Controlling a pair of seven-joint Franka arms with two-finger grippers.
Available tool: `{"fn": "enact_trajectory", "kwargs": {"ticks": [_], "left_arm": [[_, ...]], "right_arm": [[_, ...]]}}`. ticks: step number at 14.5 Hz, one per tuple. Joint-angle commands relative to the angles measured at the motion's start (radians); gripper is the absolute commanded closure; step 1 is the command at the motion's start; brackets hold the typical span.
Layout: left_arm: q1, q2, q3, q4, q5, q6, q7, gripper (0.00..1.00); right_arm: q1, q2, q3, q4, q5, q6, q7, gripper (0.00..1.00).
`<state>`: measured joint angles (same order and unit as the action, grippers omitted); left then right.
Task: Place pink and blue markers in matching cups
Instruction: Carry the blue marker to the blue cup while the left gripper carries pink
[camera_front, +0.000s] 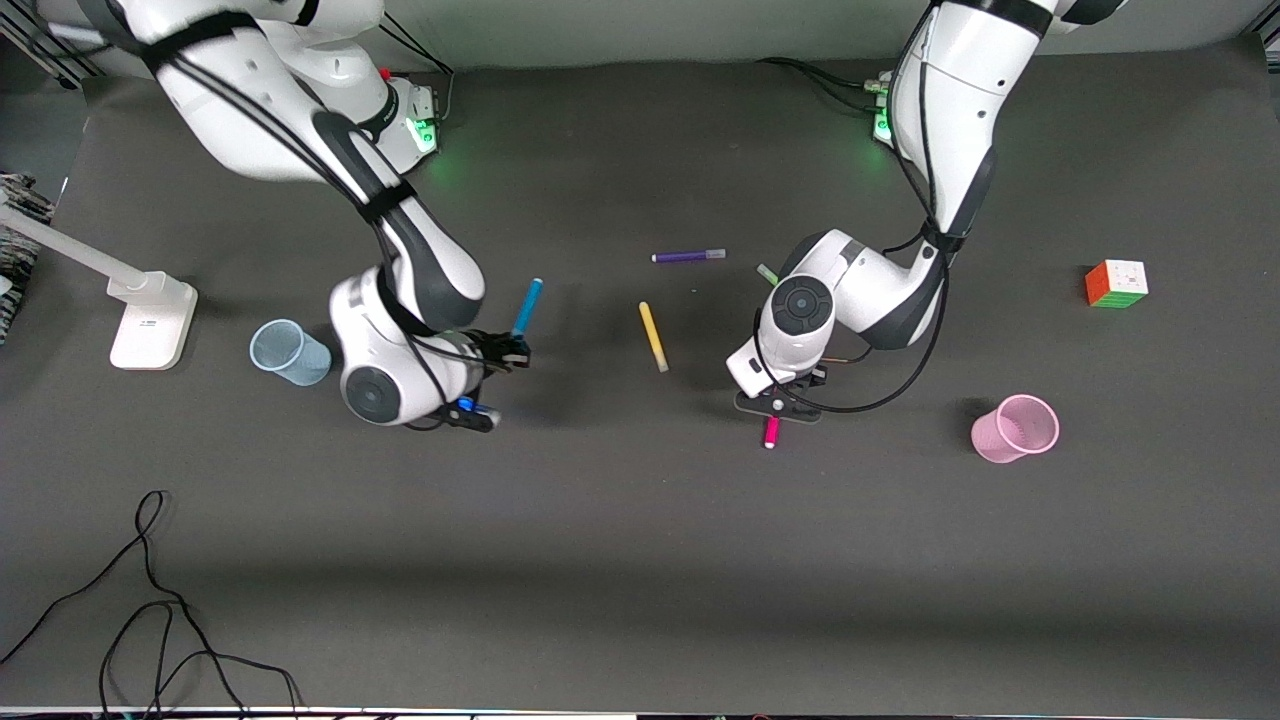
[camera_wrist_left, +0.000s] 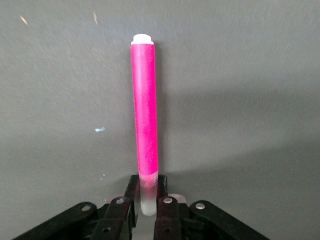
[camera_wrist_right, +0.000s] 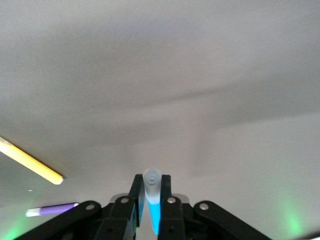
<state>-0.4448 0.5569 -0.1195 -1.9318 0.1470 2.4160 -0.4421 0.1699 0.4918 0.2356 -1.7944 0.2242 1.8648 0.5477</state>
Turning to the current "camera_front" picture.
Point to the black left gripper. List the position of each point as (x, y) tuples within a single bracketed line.
[(817, 381)]

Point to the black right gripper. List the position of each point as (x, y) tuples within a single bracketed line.
[(493, 352)]

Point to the blue marker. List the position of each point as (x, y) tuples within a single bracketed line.
[(528, 308)]

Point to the pink marker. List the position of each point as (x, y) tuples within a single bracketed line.
[(771, 432)]

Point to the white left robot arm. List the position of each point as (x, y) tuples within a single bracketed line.
[(950, 120)]

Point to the green marker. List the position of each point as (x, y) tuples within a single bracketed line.
[(767, 273)]

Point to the yellow marker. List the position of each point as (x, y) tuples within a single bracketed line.
[(653, 336)]

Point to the purple marker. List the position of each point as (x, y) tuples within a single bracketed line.
[(688, 256)]

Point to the translucent pink cup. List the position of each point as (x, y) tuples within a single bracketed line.
[(1015, 428)]

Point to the translucent blue cup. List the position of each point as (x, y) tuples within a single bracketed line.
[(290, 353)]

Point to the dark grey table mat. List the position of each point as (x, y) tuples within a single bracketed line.
[(640, 560)]

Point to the colourful puzzle cube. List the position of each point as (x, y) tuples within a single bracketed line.
[(1116, 284)]

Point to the white stand with flat base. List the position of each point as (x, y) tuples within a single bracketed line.
[(150, 320)]

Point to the black white mottled object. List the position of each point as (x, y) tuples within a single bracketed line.
[(20, 215)]

